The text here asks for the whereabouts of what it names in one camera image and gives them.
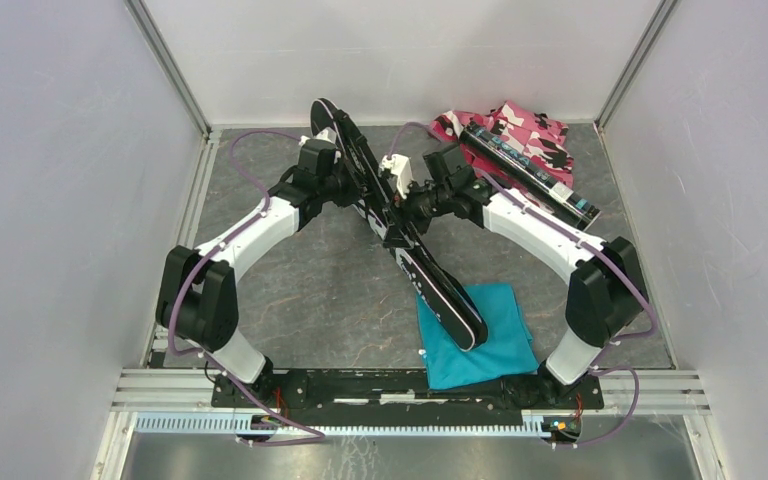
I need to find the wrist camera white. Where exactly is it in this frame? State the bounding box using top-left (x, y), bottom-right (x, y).
top-left (379, 154), bottom-right (415, 200)
top-left (298, 129), bottom-right (341, 159)

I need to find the teal folded cloth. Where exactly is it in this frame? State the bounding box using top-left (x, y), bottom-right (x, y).
top-left (416, 283), bottom-right (539, 390)

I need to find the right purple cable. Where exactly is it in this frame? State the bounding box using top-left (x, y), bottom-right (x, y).
top-left (387, 121), bottom-right (660, 448)

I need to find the slotted cable duct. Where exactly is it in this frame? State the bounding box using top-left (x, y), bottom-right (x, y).
top-left (135, 412), bottom-right (577, 439)

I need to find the black racket cover bag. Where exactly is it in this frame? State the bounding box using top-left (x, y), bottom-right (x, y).
top-left (310, 98), bottom-right (488, 351)

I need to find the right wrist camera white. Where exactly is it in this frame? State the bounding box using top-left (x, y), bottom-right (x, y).
top-left (379, 154), bottom-right (415, 200)

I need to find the black shuttlecock tube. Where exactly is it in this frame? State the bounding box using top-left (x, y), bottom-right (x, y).
top-left (459, 122), bottom-right (602, 231)

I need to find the purple cable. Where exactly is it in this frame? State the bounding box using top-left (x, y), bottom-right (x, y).
top-left (166, 129), bottom-right (329, 446)
top-left (387, 121), bottom-right (660, 448)

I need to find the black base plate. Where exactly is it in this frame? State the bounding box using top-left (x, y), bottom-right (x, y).
top-left (249, 368), bottom-right (605, 428)

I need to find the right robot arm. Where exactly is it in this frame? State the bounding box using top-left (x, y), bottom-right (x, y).
top-left (379, 144), bottom-right (659, 408)

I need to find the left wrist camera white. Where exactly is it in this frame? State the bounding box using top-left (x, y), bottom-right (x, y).
top-left (298, 129), bottom-right (341, 159)

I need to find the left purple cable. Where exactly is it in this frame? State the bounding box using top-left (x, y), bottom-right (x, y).
top-left (166, 129), bottom-right (329, 446)

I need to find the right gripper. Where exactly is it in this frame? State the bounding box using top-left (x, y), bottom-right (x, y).
top-left (381, 173), bottom-right (451, 251)

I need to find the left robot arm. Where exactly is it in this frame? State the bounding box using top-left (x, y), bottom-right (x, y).
top-left (155, 139), bottom-right (356, 408)

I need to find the pink camouflage bag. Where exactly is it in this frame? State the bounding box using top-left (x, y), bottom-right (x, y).
top-left (429, 101), bottom-right (574, 187)

